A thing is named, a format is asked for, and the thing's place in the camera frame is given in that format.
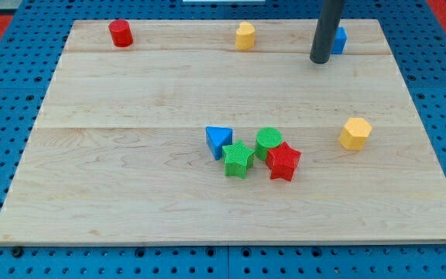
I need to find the blue cube block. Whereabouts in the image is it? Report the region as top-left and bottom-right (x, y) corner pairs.
(331, 26), (348, 54)

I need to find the blue triangle block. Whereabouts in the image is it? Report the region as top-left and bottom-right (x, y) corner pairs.
(205, 126), (233, 160)

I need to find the red star block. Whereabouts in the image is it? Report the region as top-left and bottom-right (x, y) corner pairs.
(266, 142), (302, 181)

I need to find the red cylinder block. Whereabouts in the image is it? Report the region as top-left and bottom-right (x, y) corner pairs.
(108, 19), (133, 47)

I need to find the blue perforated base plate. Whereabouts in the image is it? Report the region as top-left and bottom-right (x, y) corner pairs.
(0, 0), (446, 278)

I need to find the green cylinder block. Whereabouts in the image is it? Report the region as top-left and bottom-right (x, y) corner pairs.
(255, 127), (283, 161)

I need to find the yellow heart block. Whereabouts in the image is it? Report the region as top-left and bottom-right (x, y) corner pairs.
(235, 22), (256, 50)

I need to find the wooden board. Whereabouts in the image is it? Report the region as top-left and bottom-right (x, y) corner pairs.
(0, 19), (446, 246)

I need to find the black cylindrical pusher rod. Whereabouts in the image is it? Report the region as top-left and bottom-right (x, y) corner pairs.
(310, 0), (345, 64)

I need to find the yellow hexagon block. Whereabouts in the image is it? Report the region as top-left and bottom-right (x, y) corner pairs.
(338, 118), (372, 151)

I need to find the green star block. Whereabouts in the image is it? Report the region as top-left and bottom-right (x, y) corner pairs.
(222, 140), (255, 179)

